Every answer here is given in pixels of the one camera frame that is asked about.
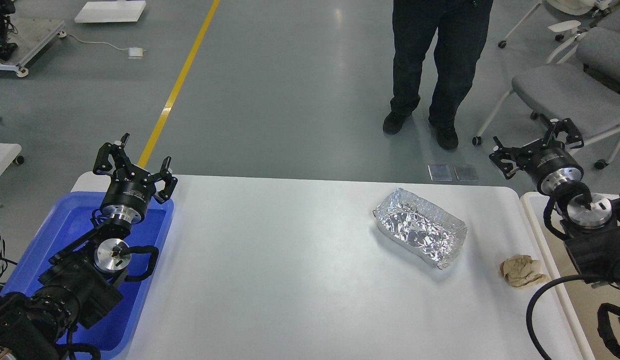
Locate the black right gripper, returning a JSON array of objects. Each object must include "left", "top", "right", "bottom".
[{"left": 490, "top": 114, "right": 585, "bottom": 196}]

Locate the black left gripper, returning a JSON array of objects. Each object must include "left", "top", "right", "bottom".
[{"left": 92, "top": 133, "right": 178, "bottom": 224}]

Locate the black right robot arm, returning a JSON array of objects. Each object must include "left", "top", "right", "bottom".
[{"left": 489, "top": 116, "right": 620, "bottom": 360}]

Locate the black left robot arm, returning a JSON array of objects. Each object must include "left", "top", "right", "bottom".
[{"left": 0, "top": 133, "right": 178, "bottom": 360}]

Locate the metal floor plate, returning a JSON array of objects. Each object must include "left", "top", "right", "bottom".
[
  {"left": 428, "top": 164, "right": 454, "bottom": 182},
  {"left": 454, "top": 165, "right": 479, "bottom": 182}
]

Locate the grey office chair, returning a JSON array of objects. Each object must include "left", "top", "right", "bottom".
[{"left": 472, "top": 16, "right": 620, "bottom": 170}]

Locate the crumpled brown paper ball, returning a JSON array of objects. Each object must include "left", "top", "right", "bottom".
[{"left": 500, "top": 254, "right": 550, "bottom": 289}]

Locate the aluminium foil tray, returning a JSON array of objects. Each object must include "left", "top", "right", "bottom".
[{"left": 372, "top": 187, "right": 468, "bottom": 271}]

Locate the white side table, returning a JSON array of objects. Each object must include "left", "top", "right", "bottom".
[{"left": 0, "top": 143, "right": 24, "bottom": 176}]

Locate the person in black clothes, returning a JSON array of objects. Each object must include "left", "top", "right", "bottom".
[{"left": 382, "top": 0, "right": 493, "bottom": 151}]

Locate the white chair at right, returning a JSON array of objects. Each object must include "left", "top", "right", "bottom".
[{"left": 497, "top": 0, "right": 620, "bottom": 49}]

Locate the white flat board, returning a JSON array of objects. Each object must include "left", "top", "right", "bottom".
[{"left": 74, "top": 0, "right": 147, "bottom": 24}]

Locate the blue plastic bin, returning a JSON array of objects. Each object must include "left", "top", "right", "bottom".
[{"left": 0, "top": 191, "right": 174, "bottom": 360}]

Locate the beige plastic bin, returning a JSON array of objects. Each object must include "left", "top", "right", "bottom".
[{"left": 521, "top": 192, "right": 620, "bottom": 360}]

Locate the white power adapter cable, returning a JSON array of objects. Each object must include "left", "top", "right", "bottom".
[{"left": 65, "top": 32, "right": 144, "bottom": 60}]

